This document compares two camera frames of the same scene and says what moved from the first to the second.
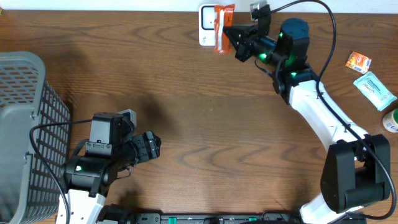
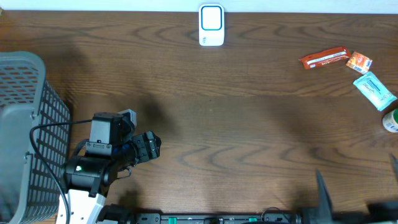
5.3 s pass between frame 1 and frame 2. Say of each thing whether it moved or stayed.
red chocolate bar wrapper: moved
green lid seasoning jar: stayed
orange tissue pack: stayed
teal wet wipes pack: stayed
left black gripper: stayed
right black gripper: moved
